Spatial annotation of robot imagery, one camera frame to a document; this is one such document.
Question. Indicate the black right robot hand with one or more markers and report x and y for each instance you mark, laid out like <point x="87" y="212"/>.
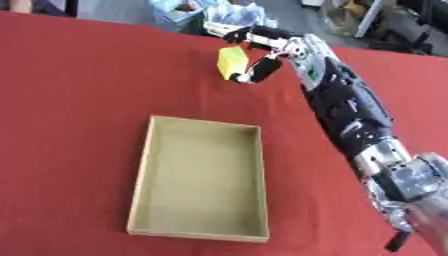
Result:
<point x="265" y="68"/>

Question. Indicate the yellow block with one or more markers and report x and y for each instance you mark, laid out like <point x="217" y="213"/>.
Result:
<point x="232" y="61"/>

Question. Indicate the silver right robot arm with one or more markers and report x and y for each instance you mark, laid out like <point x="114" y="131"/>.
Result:
<point x="350" y="116"/>

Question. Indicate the tan open cardboard box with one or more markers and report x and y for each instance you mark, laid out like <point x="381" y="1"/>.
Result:
<point x="201" y="180"/>

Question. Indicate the white plastic bag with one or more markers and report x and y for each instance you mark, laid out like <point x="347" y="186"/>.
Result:
<point x="233" y="18"/>

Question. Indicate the pale blue plastic bag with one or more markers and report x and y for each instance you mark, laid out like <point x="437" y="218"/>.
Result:
<point x="175" y="11"/>

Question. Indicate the white table leg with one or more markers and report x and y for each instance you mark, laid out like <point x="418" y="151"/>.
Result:
<point x="368" y="18"/>

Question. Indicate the black office chair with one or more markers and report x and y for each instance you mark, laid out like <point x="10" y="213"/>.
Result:
<point x="411" y="36"/>

